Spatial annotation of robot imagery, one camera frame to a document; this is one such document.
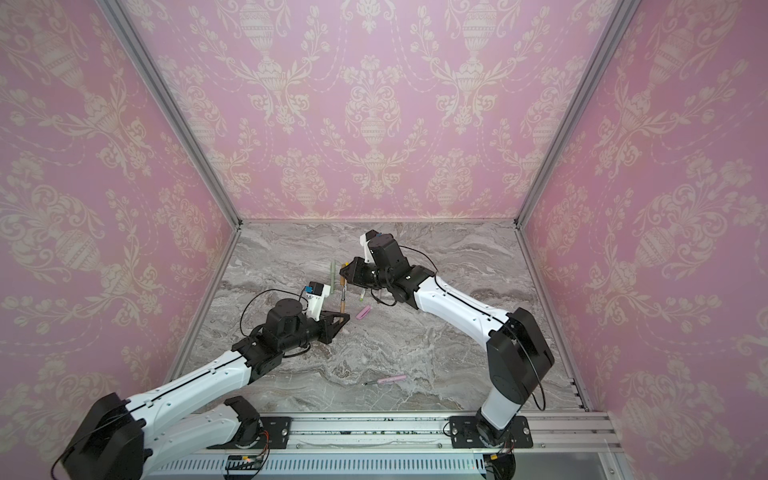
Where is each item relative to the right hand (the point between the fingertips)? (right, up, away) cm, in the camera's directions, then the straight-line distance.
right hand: (340, 272), depth 79 cm
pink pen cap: (+4, -14, +16) cm, 22 cm away
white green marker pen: (+4, -9, +21) cm, 23 cm away
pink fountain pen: (+11, -30, +4) cm, 33 cm away
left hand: (+2, -13, 0) cm, 13 cm away
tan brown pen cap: (+1, -2, -1) cm, 2 cm away
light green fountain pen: (-7, -3, +26) cm, 27 cm away
